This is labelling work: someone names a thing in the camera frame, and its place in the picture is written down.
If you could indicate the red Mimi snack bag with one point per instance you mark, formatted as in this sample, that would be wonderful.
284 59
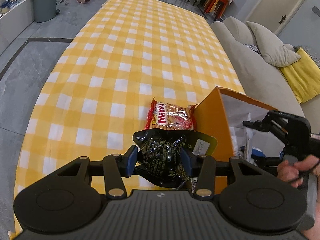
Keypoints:
170 117

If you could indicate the grey trash bin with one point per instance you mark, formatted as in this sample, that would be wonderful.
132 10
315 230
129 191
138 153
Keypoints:
44 10

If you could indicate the yellow cushion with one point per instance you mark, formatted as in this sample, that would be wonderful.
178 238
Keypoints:
302 77

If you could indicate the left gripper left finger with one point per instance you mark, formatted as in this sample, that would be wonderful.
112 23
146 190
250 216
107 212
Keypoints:
115 167

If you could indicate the beige sofa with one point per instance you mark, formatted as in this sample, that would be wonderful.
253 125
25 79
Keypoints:
260 80

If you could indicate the person right hand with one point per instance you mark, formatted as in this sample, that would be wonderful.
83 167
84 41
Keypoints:
292 173

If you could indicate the yellow checkered tablecloth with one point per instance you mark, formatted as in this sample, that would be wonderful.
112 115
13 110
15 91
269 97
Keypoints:
100 91

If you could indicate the white tv cabinet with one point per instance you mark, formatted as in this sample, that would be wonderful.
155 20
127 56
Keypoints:
15 21

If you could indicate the beige cushion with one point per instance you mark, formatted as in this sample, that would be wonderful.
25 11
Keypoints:
272 49

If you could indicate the orange stool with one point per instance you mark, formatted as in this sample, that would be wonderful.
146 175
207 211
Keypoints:
217 7

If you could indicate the orange white storage box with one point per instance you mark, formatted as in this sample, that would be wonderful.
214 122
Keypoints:
221 114

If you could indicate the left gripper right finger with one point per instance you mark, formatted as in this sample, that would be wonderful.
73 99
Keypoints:
201 170

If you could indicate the white door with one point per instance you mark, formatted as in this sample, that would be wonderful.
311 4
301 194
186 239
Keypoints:
274 14

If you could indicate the black snack bag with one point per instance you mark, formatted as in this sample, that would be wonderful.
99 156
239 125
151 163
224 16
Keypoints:
159 154

